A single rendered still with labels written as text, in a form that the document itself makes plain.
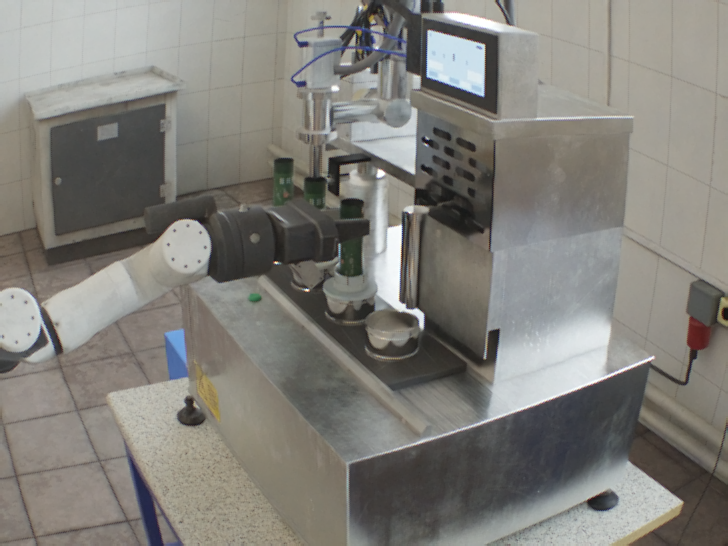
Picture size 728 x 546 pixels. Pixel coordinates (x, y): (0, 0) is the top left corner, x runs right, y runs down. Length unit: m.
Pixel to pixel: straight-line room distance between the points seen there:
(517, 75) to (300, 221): 0.35
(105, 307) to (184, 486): 0.42
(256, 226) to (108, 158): 3.06
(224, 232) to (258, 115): 4.02
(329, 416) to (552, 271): 0.32
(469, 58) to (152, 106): 3.21
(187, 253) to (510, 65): 0.43
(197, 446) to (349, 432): 0.50
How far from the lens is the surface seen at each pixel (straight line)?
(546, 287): 1.13
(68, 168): 4.11
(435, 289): 1.17
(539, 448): 1.16
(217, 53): 4.94
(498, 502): 1.17
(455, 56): 1.05
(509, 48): 0.99
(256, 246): 1.11
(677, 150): 2.69
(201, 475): 1.42
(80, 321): 1.06
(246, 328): 1.26
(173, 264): 1.06
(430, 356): 1.17
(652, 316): 2.90
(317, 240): 1.14
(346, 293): 1.23
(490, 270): 1.06
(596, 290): 1.20
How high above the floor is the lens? 1.59
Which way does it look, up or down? 24 degrees down
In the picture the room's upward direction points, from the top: 2 degrees clockwise
